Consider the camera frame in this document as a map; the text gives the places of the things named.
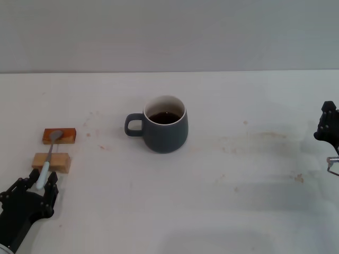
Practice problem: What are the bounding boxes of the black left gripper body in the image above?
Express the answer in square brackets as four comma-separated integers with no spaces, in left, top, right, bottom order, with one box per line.
[0,188,44,251]

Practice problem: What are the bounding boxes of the blue handled metal spoon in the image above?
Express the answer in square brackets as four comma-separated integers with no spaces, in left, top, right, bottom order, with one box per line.
[36,130,64,191]

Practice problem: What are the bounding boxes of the grey ceramic cup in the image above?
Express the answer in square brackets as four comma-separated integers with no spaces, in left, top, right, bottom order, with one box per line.
[124,95,190,154]

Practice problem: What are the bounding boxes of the light wooden block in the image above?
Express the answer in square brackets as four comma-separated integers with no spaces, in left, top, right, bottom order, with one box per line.
[32,152,72,175]

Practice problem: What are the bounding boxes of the dark orange wooden block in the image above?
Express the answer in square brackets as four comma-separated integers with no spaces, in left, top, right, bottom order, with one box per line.
[42,128,77,145]

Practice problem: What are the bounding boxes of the dark coffee liquid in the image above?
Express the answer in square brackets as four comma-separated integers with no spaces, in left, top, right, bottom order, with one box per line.
[147,111,183,125]

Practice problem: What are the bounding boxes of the thin cable with clear plug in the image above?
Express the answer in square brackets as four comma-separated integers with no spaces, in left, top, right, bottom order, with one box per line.
[326,156,339,177]

